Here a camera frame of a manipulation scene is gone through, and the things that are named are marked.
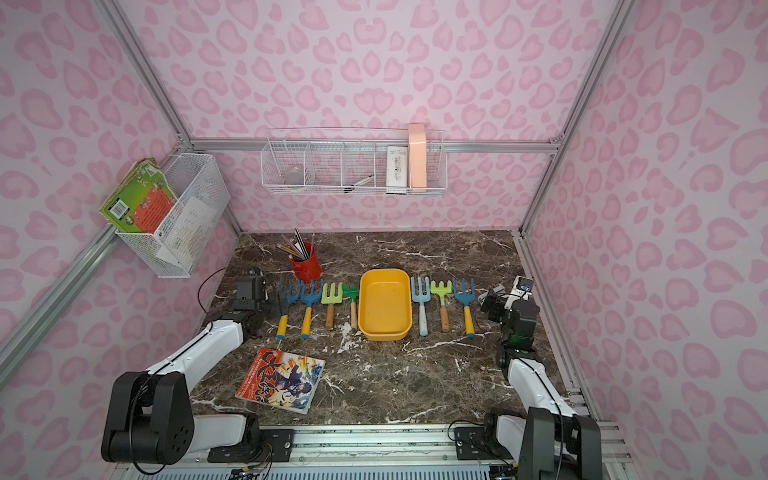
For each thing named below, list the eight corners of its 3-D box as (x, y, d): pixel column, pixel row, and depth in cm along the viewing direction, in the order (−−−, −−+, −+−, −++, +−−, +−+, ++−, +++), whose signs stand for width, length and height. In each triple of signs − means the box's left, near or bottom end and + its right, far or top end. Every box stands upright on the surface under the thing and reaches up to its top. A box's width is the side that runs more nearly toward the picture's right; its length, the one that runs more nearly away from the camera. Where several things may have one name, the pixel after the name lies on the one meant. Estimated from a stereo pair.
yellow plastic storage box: (357, 342, 93) (354, 333, 88) (362, 279, 108) (360, 268, 103) (412, 342, 92) (413, 333, 88) (410, 278, 108) (410, 268, 103)
